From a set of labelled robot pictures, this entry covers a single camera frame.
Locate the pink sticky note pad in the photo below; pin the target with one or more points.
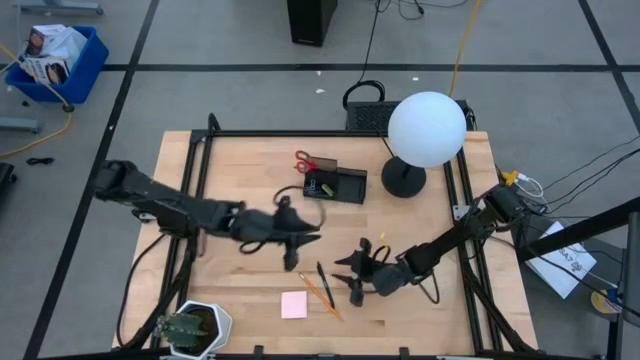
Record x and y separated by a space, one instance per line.
294 305

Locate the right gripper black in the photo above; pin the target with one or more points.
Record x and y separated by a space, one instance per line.
380 277

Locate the black metal beam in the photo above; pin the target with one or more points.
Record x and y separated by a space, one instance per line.
575 232

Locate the white printed cardboard box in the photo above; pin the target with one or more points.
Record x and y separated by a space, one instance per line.
45 70
60 42

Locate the black mesh-top computer case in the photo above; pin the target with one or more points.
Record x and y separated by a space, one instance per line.
367 116

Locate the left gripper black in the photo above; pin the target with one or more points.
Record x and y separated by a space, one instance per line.
265 230

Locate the blue plastic bin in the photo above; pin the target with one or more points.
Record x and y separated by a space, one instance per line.
85 75

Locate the grey metal post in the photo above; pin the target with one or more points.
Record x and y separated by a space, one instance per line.
632 260

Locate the yellow-green eraser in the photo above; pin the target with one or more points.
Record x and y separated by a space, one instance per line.
327 190

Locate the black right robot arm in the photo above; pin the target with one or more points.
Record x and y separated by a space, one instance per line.
450 240

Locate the black aluminium table frame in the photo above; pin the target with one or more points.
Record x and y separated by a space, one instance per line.
300 133

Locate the yellow plug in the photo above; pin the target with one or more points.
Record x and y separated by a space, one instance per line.
511 176

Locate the white printed paper sheet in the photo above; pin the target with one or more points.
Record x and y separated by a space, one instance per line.
560 275

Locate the black floor object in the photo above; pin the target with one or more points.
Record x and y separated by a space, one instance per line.
5 175

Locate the grey metal floor rail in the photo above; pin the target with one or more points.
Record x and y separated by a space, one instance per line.
60 7
20 125

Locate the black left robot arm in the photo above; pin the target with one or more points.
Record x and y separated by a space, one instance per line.
150 197

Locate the round yellow disc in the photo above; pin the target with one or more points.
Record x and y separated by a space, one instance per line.
602 302

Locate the black mesh desk organizer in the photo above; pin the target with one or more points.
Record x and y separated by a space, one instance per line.
350 185

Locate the green cactus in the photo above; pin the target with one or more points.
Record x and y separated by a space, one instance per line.
180 330

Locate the black binder clip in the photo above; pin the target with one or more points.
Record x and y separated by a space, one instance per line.
310 185
315 191

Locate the black computer tower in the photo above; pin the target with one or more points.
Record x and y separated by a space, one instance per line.
310 20

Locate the yellow pencil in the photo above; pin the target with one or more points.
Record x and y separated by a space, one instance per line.
320 295

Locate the white hexagonal plant pot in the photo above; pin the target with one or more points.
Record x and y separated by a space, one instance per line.
222 320

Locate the black capped marker pen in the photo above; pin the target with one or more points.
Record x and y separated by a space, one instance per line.
325 285

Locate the white globe table lamp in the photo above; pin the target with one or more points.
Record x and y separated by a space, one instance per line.
426 127

